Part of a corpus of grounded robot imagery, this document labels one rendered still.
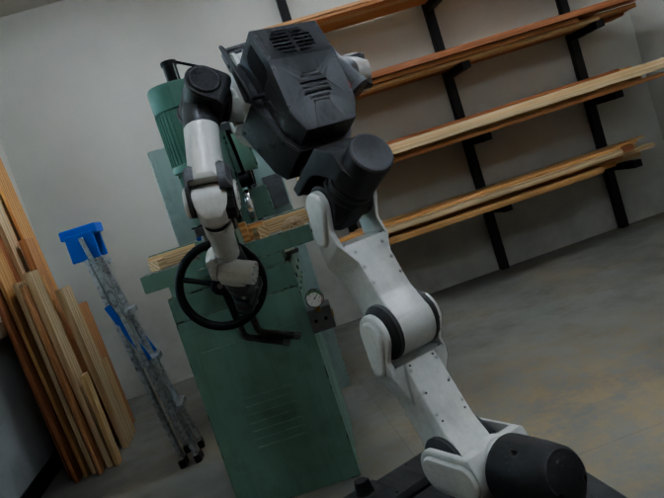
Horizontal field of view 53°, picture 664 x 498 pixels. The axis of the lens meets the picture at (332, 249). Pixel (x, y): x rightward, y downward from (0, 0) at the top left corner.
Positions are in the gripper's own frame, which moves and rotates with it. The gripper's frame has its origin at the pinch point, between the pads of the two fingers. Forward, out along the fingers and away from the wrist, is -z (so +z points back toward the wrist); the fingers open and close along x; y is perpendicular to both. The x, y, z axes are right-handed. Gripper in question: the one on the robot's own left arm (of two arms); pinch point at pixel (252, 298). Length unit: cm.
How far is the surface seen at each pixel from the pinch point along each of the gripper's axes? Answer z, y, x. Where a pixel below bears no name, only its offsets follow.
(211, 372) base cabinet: -33.2, 16.5, -19.5
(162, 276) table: -15.1, 38.1, 4.3
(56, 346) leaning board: -110, 124, -16
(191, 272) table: -16.0, 29.2, 8.2
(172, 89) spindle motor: 8, 49, 63
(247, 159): -29, 30, 61
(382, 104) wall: -211, 27, 221
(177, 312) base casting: -21.8, 31.3, -5.1
